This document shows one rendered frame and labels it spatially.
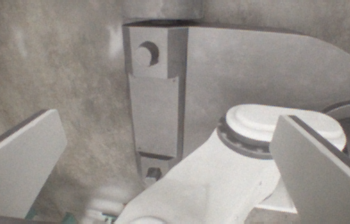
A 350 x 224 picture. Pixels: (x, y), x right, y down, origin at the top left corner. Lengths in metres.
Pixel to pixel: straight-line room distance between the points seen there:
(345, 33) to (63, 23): 0.86
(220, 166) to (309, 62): 0.30
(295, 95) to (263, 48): 0.13
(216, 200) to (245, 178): 0.06
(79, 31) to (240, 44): 0.54
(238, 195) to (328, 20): 0.53
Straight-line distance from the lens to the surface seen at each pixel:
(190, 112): 0.51
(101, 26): 0.72
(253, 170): 0.33
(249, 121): 0.35
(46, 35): 0.87
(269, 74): 0.48
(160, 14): 0.43
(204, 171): 0.31
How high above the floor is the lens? 0.61
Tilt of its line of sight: 58 degrees down
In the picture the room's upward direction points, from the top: 156 degrees counter-clockwise
